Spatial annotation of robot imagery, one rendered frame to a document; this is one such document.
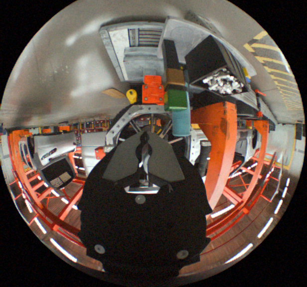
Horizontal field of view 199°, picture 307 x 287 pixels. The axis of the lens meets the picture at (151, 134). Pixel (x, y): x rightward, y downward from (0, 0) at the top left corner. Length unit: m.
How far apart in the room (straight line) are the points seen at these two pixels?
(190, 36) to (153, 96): 0.36
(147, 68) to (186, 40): 0.52
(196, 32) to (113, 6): 0.54
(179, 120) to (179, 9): 0.70
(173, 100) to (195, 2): 0.68
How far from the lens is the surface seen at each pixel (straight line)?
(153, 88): 0.51
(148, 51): 0.73
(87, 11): 0.77
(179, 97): 0.17
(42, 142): 2.65
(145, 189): 0.40
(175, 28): 0.27
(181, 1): 0.72
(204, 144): 0.34
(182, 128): 0.39
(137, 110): 0.48
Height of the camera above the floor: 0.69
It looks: 6 degrees up
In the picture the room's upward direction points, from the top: 179 degrees clockwise
